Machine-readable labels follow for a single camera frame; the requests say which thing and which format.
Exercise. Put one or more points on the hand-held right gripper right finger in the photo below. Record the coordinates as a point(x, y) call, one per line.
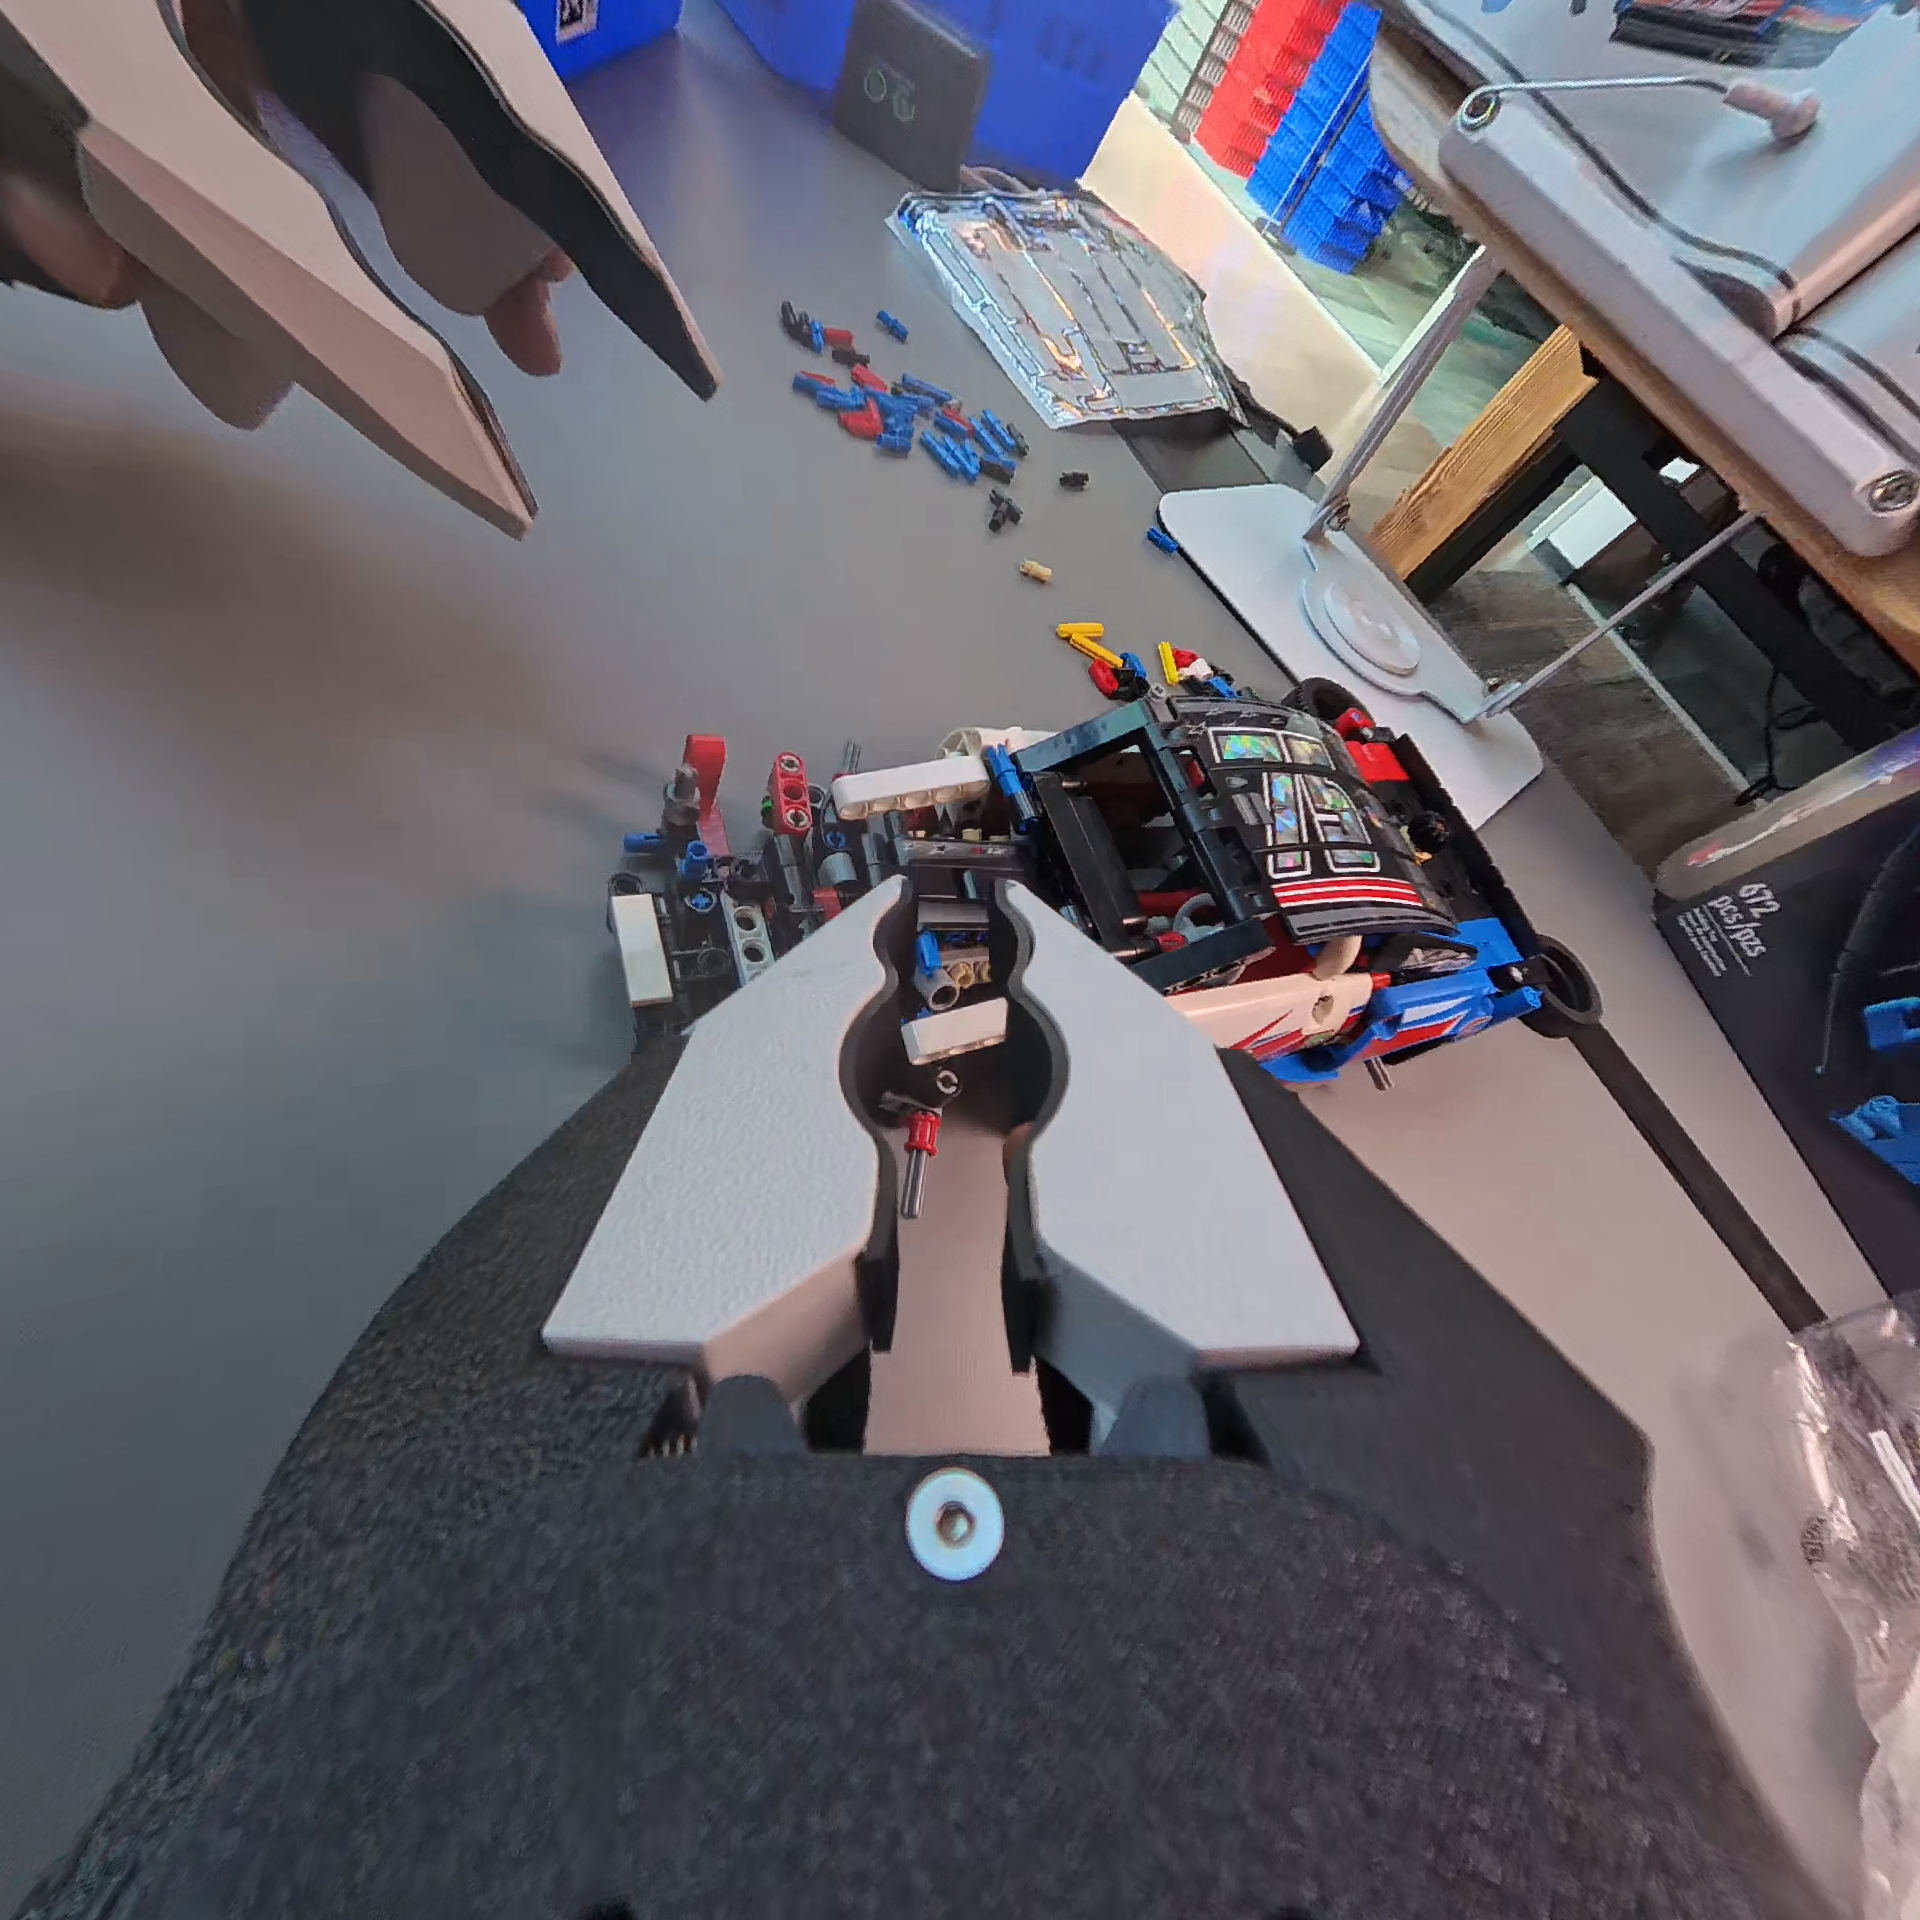
point(1187, 1216)

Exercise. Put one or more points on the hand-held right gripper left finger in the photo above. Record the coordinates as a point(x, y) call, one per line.
point(720, 1199)

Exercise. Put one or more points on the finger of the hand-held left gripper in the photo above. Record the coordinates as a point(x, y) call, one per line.
point(557, 165)
point(225, 194)

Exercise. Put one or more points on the partly built toy brick car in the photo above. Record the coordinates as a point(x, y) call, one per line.
point(1198, 856)

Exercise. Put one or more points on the toy car building manual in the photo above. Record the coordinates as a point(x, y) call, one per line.
point(1726, 30)

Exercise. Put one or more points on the grey desk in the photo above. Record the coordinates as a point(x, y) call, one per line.
point(300, 824)

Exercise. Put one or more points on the black device green lights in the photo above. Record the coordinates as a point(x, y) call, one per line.
point(908, 77)

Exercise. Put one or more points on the pile of small plastic pins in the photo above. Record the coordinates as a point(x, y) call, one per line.
point(914, 408)

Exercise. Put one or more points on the black flat strip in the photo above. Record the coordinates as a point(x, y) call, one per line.
point(1697, 1155)

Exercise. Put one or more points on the holographic sticker sheet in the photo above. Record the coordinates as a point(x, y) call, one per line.
point(1066, 315)

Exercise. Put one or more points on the pile of mixed brick pieces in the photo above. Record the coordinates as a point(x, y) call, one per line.
point(1187, 673)

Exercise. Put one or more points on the black toy car set box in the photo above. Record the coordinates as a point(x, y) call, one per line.
point(1771, 974)

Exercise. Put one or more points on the stack of red blue crates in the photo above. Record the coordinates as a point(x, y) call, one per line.
point(1304, 107)

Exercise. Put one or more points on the clear plastic parts bag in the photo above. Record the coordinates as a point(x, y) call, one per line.
point(1869, 1574)

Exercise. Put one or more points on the background wooden edged table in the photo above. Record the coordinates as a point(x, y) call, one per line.
point(1483, 436)

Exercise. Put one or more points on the white book stand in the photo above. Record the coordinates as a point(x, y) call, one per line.
point(1650, 256)

